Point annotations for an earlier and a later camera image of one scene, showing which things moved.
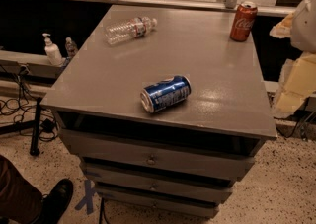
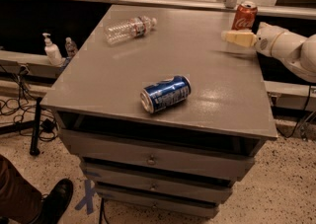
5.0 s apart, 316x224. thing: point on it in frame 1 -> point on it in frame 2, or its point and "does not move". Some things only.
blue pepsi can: x=165 y=93 does not move
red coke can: x=244 y=19 does not move
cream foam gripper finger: x=282 y=30 -> x=265 y=39
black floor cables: x=31 y=118 does not move
